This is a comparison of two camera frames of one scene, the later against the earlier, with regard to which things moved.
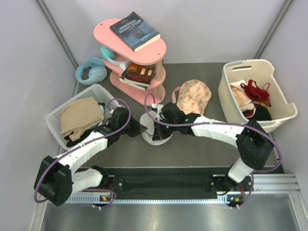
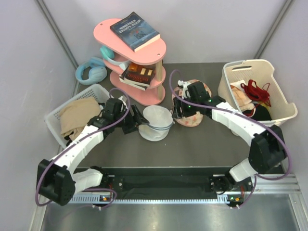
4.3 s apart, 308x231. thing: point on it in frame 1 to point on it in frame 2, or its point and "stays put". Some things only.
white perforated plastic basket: (96, 91) stays put
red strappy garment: (254, 93) stays put
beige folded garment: (79, 115) stays put
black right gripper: (159, 134) to (179, 103)
